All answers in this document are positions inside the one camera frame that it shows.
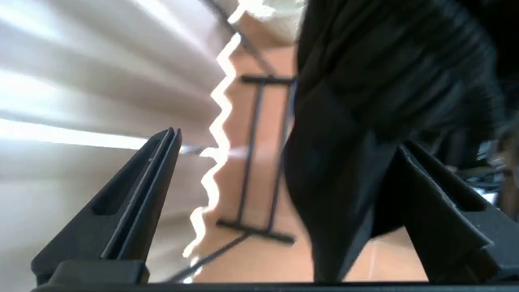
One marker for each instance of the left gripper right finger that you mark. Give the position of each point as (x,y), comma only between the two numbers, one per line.
(454,231)

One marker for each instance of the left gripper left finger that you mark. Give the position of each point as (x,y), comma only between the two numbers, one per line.
(121,227)

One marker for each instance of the black shorts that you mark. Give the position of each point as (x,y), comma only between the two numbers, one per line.
(365,101)

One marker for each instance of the black clothes rack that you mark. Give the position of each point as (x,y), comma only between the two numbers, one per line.
(251,142)

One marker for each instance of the beige curtain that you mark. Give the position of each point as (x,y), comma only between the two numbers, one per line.
(101,81)

